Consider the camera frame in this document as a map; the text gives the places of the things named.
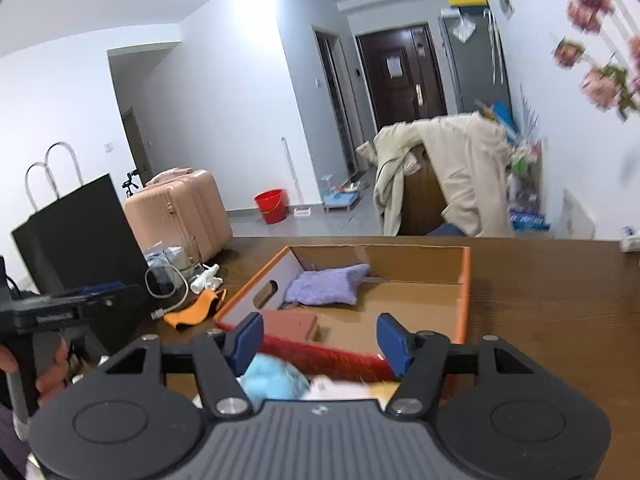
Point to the white board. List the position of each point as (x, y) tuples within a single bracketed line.
[(575, 215)]

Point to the pink suitcase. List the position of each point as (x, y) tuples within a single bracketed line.
[(215, 205), (170, 225)]

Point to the clear plastic bag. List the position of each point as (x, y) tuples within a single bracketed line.
[(462, 27)]

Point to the small black tripod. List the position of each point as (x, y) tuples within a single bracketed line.
[(131, 182)]

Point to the yellow box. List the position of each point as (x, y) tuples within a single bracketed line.
[(467, 1)]

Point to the orange face mask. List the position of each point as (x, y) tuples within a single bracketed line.
[(192, 312)]

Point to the person's left hand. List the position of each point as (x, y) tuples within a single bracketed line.
[(52, 375)]

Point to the small blue stool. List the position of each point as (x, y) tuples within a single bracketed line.
[(341, 200)]

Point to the purple knitted cloth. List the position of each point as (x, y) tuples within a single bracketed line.
[(325, 285)]

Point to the grey cabinet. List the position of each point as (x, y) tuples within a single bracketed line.
[(475, 70)]

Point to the pink artificial flowers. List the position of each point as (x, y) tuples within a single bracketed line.
[(600, 80)]

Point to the white cloth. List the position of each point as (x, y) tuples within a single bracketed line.
[(345, 389)]

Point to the white mop stick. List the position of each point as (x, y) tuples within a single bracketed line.
[(289, 170)]

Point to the red bucket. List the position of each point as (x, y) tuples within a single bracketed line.
[(271, 207)]

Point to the beige coat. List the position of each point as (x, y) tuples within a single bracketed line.
[(475, 175)]

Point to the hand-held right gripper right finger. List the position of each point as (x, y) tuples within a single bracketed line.
[(392, 345)]

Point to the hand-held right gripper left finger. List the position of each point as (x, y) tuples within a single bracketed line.
[(247, 340)]

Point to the brown cardboard box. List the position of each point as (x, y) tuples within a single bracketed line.
[(422, 195)]

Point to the black paper bag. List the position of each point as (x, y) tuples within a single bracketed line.
[(80, 250)]

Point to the blue flat box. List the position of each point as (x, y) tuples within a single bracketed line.
[(527, 221)]

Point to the small white packet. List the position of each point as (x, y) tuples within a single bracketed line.
[(631, 240)]

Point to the orange cardboard box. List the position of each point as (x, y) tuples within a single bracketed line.
[(415, 300)]

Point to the small white tray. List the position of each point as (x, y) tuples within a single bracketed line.
[(302, 211)]

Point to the white plastic bottle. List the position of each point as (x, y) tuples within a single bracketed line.
[(204, 280)]

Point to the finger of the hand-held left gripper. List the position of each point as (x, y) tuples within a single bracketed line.
[(95, 291)]

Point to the light blue cloth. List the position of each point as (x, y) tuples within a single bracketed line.
[(272, 380)]

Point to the blue folder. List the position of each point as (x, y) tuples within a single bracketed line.
[(502, 117)]

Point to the dark brown door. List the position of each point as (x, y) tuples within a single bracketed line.
[(400, 75)]

